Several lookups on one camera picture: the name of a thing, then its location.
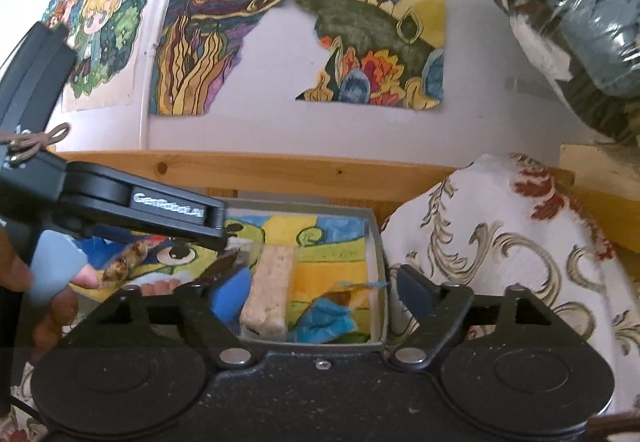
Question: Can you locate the beige rice cracker bar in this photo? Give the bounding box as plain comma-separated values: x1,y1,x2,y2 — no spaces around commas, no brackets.
240,245,297,342

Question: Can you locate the dark brown meat snack packet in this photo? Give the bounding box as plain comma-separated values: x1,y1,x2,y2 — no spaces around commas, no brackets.
196,248,250,287

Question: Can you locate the blue edged brown snack packet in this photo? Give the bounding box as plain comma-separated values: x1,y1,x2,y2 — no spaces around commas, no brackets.
286,281,386,344

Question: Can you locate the meatball snack packet red top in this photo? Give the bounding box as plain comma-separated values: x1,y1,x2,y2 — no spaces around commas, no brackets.
101,240,149,288

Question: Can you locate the person's left hand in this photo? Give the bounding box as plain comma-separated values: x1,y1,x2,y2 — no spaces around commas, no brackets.
1,227,101,364

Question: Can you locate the grey tray with cartoon drawing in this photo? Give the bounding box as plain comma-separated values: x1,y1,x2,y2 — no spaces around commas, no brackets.
78,200,387,346

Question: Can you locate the floral silver bed cover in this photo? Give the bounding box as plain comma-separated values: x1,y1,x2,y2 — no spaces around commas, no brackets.
30,155,639,441

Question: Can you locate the anime girl poster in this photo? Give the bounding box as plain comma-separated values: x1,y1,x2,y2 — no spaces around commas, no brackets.
42,0,149,111

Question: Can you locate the wooden side furniture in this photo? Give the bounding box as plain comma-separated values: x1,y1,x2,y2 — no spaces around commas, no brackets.
560,144,640,253

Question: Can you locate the torn swirl painting poster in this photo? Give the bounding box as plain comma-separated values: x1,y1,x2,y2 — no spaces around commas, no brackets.
150,0,285,117

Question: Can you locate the torn landscape painting poster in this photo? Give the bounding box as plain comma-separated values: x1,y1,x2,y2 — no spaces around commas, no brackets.
295,0,446,111

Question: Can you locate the clear bag of clothes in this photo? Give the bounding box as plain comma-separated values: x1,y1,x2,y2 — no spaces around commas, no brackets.
494,0,639,145

